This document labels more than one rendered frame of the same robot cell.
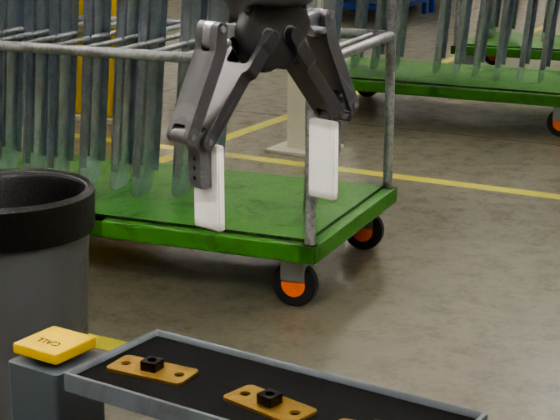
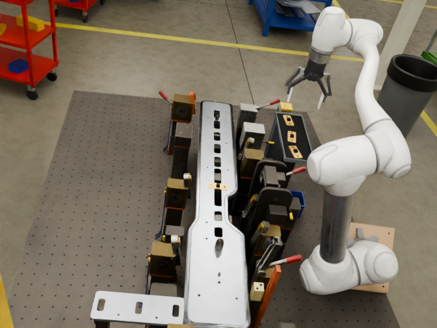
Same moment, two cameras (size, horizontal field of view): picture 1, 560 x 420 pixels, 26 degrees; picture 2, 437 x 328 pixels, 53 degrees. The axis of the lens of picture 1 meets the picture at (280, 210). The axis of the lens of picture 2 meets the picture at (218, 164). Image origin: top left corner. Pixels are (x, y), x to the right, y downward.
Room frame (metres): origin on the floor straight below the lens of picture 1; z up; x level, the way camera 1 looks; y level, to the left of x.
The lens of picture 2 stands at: (-0.37, -1.05, 2.29)
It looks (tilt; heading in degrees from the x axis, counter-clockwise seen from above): 39 degrees down; 48
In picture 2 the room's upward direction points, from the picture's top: 12 degrees clockwise
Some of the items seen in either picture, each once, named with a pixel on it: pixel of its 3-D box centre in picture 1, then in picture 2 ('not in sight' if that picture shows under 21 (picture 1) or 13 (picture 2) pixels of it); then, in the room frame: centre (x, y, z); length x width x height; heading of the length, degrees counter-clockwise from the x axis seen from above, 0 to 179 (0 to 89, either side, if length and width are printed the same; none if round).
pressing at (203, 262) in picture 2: not in sight; (216, 183); (0.60, 0.03, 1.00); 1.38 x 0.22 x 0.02; 56
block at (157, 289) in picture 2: not in sight; (156, 314); (0.13, -0.33, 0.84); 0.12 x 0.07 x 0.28; 146
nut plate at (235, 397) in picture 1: (269, 399); (292, 136); (0.99, 0.01, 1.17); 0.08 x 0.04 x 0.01; 48
